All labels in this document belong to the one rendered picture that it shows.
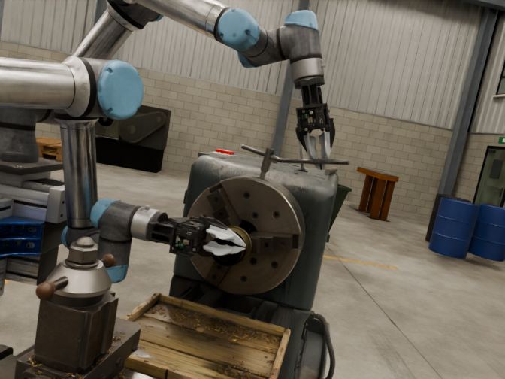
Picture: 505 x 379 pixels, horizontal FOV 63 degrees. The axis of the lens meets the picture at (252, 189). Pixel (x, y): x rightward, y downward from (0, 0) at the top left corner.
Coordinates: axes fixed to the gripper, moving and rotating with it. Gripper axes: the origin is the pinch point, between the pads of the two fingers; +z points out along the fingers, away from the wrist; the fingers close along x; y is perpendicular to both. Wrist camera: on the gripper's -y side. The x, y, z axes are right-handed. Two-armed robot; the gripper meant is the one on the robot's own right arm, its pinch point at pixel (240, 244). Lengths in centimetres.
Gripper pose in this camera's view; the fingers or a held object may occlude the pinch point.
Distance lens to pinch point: 93.7
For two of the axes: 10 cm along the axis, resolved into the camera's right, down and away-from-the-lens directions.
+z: 9.5, 2.1, -2.2
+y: -2.4, 0.9, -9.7
